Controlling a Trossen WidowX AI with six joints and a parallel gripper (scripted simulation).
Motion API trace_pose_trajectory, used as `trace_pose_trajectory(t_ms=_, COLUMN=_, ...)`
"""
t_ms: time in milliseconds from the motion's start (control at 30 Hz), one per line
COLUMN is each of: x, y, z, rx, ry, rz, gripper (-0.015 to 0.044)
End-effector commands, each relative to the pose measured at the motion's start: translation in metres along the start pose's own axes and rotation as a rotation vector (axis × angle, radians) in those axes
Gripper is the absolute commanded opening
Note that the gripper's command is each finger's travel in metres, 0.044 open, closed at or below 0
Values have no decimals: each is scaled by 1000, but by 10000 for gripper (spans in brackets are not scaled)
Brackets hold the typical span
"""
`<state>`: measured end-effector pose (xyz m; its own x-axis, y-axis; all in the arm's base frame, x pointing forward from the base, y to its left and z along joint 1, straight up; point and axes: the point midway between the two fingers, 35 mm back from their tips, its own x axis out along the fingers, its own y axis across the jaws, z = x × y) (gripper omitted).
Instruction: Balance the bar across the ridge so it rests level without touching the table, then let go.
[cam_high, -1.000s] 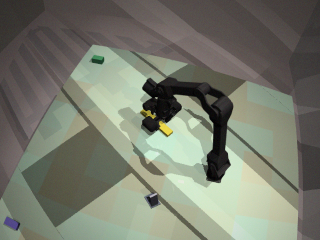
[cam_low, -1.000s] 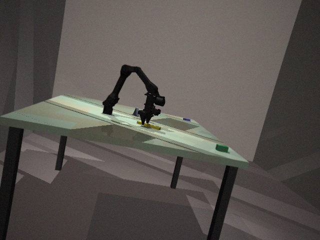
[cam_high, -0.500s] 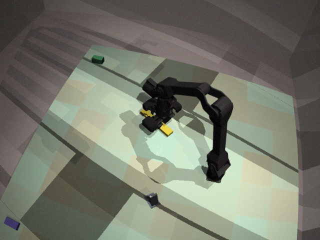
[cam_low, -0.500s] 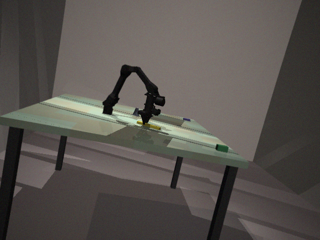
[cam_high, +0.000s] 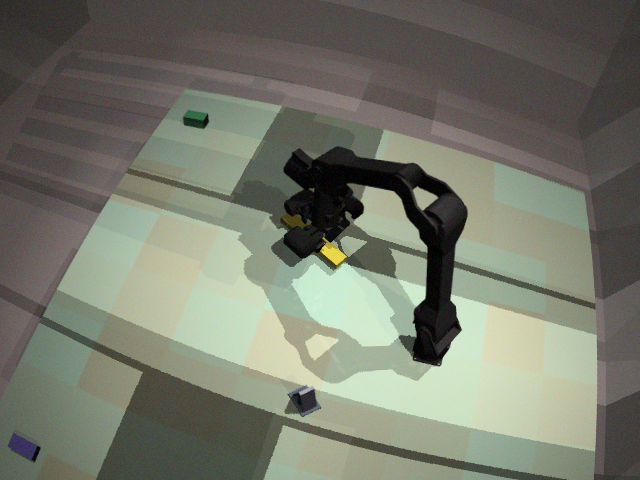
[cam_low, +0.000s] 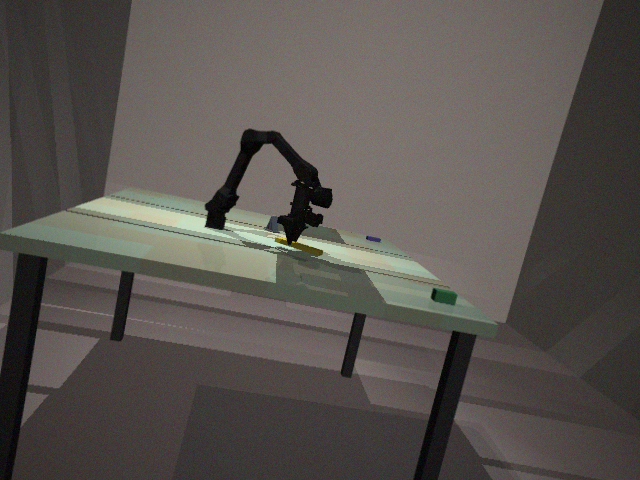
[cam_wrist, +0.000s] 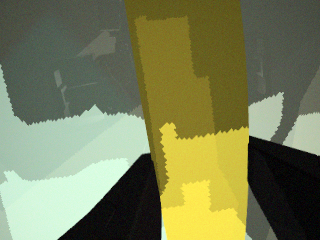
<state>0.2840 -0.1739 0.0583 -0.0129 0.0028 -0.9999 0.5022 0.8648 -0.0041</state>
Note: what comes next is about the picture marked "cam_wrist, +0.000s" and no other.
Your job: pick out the yellow bar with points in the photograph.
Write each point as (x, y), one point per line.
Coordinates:
(192, 73)

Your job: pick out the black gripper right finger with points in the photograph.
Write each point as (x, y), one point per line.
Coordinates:
(286, 184)

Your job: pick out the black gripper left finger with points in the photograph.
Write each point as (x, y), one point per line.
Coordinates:
(130, 210)

